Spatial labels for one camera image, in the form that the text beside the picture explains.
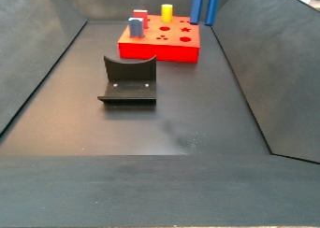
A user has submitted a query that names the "dark blue forked object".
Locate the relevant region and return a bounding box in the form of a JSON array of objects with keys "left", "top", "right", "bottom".
[{"left": 189, "top": 0, "right": 218, "bottom": 26}]

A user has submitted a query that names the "light blue notched block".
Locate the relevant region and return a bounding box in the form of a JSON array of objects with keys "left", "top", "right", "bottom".
[{"left": 128, "top": 17, "right": 143, "bottom": 38}]

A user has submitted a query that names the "red rectangular block peg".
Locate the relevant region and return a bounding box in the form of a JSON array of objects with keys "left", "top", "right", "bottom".
[{"left": 132, "top": 9, "right": 148, "bottom": 28}]

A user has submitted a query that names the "black curved fixture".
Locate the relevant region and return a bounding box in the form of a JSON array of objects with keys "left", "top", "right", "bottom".
[{"left": 97, "top": 57, "right": 156, "bottom": 104}]

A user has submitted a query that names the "red shape-sorter base block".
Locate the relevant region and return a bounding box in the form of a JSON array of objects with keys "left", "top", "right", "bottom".
[{"left": 117, "top": 15, "right": 199, "bottom": 64}]

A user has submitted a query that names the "yellow cylinder peg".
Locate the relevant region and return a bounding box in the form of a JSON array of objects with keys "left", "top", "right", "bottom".
[{"left": 160, "top": 4, "right": 173, "bottom": 22}]

